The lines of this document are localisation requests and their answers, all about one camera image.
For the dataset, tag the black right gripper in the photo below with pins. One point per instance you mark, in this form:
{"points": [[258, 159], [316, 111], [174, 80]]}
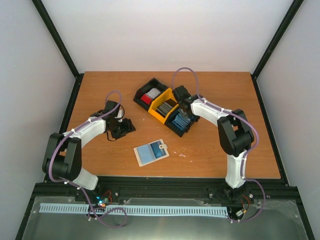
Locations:
{"points": [[188, 116]]}

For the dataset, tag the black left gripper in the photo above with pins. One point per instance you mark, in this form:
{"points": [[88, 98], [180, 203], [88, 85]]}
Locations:
{"points": [[128, 128]]}

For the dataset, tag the black card bin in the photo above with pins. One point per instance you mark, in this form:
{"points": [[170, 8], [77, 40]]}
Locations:
{"points": [[153, 83], [194, 119]]}

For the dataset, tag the blue credit card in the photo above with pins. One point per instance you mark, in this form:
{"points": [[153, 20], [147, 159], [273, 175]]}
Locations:
{"points": [[157, 150], [145, 154]]}

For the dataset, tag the beige card holder wallet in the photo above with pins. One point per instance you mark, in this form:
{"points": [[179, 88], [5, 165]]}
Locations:
{"points": [[164, 146]]}

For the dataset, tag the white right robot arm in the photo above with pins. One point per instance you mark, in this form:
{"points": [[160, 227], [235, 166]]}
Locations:
{"points": [[234, 132]]}

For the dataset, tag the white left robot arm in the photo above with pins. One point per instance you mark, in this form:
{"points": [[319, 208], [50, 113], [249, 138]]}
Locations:
{"points": [[63, 156]]}

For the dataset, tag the yellow middle card bin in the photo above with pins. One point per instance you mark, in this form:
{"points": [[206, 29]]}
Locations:
{"points": [[163, 97]]}

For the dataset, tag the grey card stack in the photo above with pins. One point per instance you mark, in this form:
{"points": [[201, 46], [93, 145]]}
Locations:
{"points": [[164, 108]]}

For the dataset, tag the red and white card stack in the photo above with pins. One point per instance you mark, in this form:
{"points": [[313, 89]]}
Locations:
{"points": [[148, 97]]}

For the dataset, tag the blue card stack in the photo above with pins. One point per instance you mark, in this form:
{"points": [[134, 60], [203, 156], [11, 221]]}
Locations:
{"points": [[179, 122]]}

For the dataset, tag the metal front plate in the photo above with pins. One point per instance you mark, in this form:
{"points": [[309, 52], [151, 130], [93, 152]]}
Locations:
{"points": [[279, 220]]}

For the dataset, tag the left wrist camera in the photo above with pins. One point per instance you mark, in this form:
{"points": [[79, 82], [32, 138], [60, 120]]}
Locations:
{"points": [[120, 114]]}

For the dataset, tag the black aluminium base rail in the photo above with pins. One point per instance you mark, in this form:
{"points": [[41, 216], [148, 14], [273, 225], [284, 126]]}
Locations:
{"points": [[209, 190]]}

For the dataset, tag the light blue cable duct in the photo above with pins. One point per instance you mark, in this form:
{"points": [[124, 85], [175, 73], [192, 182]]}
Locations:
{"points": [[137, 210]]}

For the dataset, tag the black right frame post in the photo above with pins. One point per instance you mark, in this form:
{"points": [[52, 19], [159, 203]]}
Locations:
{"points": [[279, 33]]}

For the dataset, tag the black frame post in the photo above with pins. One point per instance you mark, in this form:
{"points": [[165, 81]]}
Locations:
{"points": [[279, 33], [43, 13]]}

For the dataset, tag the black left frame post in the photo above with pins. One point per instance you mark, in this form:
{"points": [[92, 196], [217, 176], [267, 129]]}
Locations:
{"points": [[43, 13]]}

